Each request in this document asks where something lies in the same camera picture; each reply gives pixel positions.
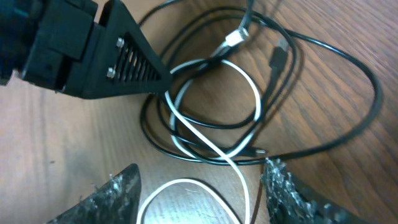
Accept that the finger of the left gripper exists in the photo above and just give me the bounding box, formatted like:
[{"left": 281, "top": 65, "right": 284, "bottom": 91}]
[{"left": 62, "top": 1, "right": 172, "bottom": 100}]

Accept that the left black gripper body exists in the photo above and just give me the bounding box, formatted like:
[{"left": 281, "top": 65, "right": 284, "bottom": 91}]
[{"left": 1, "top": 0, "right": 101, "bottom": 93}]

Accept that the black USB cable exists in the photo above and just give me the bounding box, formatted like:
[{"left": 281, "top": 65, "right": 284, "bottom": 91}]
[{"left": 137, "top": 0, "right": 384, "bottom": 166}]

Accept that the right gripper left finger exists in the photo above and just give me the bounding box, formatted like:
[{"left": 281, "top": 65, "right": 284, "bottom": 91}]
[{"left": 49, "top": 164, "right": 142, "bottom": 224}]

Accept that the white USB cable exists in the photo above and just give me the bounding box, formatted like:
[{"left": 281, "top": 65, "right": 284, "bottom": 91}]
[{"left": 135, "top": 26, "right": 262, "bottom": 224}]

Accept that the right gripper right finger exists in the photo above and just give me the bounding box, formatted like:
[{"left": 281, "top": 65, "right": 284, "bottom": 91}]
[{"left": 261, "top": 158, "right": 367, "bottom": 224}]

